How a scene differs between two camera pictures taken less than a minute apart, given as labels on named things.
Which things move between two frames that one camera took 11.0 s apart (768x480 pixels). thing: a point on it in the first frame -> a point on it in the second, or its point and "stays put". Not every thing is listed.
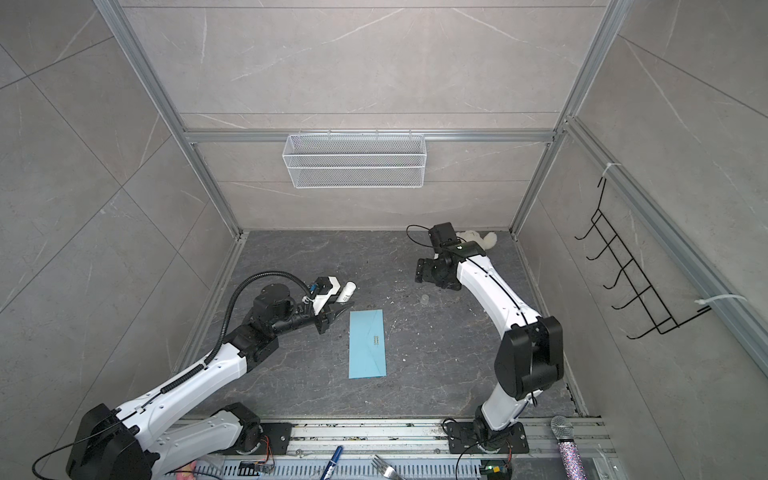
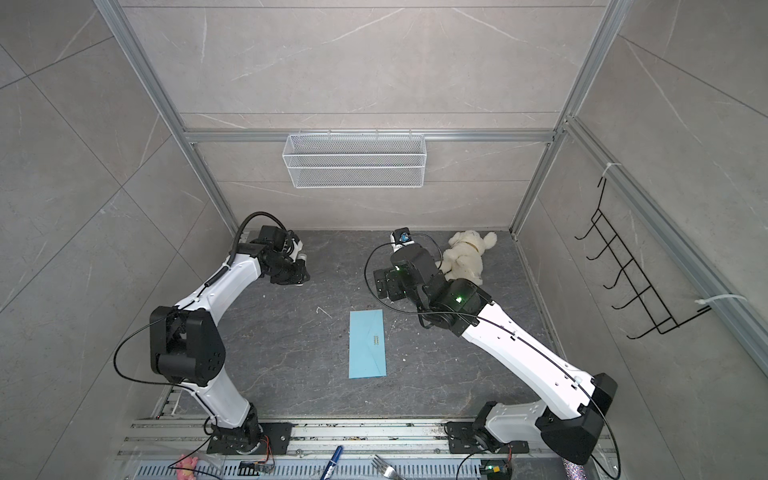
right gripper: (424, 273) -> (390, 275)
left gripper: (326, 316) -> (299, 276)
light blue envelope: (366, 352) stays put
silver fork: (389, 472) stays put
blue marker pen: (333, 461) stays put
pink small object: (186, 472) stays put
